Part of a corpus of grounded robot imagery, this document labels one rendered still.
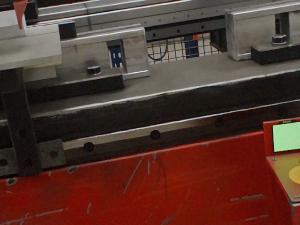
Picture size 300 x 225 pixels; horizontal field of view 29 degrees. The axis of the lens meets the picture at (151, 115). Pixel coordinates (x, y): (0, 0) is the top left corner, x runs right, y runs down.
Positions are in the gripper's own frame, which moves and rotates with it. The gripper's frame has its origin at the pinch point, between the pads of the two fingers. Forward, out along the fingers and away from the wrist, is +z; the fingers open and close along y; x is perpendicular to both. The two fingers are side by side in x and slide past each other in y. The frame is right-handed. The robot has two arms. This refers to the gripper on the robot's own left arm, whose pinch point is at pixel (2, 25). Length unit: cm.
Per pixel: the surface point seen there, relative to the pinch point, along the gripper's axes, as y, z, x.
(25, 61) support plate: -3.2, -1.6, 10.8
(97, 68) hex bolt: -14.0, 16.2, -3.7
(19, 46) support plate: -2.0, 3.3, 1.7
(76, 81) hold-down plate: -9.7, 16.4, -1.5
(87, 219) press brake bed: -7.3, 34.5, 16.5
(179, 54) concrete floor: -98, 279, -275
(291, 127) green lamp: -42.1, 12.9, 20.2
